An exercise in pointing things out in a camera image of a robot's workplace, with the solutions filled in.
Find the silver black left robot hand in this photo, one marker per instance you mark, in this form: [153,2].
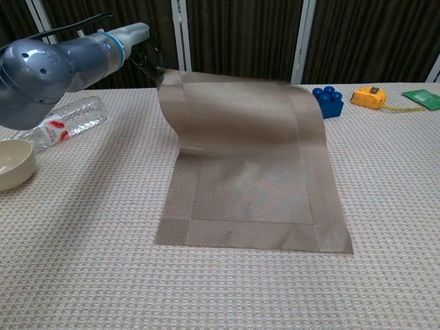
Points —
[135,32]

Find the brown cloth mat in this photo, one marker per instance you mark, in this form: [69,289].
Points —
[240,120]

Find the cream plastic bowl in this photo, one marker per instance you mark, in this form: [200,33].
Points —
[20,172]

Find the clear plastic water bottle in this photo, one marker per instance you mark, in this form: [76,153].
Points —
[79,117]

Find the dark folding partition screen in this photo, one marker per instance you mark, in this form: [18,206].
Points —
[240,34]

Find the blue toy building block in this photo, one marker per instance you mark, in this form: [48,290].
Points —
[331,104]

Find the beige checked tablecloth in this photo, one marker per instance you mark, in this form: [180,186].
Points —
[86,258]

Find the yellow tape measure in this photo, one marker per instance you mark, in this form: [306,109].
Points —
[368,96]

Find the green circuit board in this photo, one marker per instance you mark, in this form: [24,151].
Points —
[423,98]

